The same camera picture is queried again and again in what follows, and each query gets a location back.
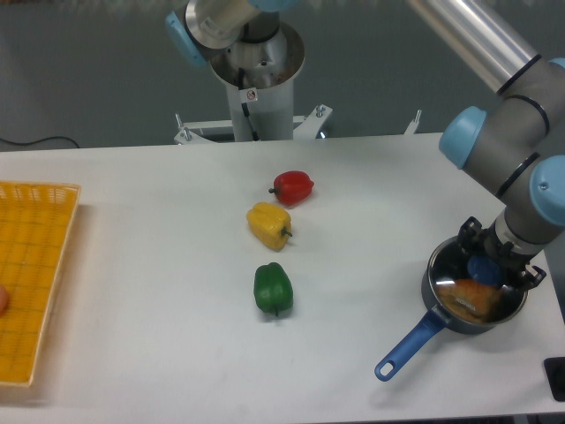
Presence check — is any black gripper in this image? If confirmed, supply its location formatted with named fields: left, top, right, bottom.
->
left=456, top=216, right=546, bottom=288

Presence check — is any dark pot blue handle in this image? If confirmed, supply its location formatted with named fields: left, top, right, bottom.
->
left=374, top=234, right=530, bottom=382

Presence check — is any glass lid blue knob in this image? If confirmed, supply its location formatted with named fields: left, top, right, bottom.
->
left=421, top=238, right=527, bottom=334

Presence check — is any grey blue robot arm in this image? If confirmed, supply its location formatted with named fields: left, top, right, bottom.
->
left=165, top=1, right=564, bottom=291

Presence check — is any golden pastry turnover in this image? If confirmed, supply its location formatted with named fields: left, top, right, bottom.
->
left=436, top=278, right=501, bottom=322

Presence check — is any black box table corner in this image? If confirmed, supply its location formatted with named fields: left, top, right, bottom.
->
left=543, top=357, right=565, bottom=402

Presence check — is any red bell pepper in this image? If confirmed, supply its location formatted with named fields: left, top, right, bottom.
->
left=268, top=170, right=314, bottom=207

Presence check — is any green bell pepper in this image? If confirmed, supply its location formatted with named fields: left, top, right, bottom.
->
left=253, top=262, right=294, bottom=316

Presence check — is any yellow bell pepper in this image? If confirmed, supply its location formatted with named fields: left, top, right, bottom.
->
left=246, top=202, right=292, bottom=251

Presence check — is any yellow woven basket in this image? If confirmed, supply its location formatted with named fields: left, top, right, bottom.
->
left=1, top=181, right=81, bottom=387

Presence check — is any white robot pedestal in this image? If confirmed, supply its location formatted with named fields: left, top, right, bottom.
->
left=173, top=21, right=423, bottom=146

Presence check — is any black cable on floor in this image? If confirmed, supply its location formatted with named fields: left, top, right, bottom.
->
left=0, top=135, right=81, bottom=148

